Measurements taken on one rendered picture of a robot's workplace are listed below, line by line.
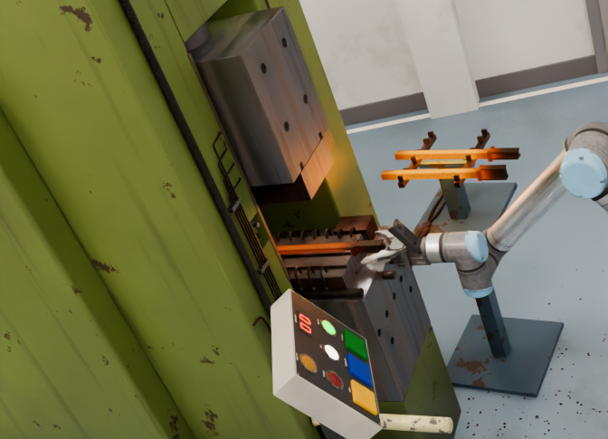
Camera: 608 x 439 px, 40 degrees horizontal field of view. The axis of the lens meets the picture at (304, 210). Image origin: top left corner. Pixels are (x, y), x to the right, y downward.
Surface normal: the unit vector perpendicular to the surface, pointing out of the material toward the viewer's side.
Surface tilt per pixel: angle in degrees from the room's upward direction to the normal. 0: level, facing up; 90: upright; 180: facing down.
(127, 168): 90
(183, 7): 90
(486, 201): 0
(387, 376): 90
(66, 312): 90
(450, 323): 0
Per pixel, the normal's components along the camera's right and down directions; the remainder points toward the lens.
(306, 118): 0.88, -0.07
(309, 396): 0.05, 0.51
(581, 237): -0.33, -0.80
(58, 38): -0.35, 0.59
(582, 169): -0.56, 0.51
